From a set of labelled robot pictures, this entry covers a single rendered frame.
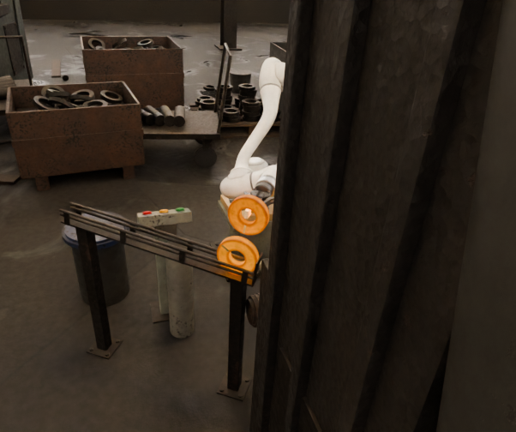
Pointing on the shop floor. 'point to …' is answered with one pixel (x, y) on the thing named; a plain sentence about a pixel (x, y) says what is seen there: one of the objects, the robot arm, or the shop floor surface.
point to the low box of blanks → (75, 129)
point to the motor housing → (252, 309)
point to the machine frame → (370, 212)
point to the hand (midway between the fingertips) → (249, 211)
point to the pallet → (237, 110)
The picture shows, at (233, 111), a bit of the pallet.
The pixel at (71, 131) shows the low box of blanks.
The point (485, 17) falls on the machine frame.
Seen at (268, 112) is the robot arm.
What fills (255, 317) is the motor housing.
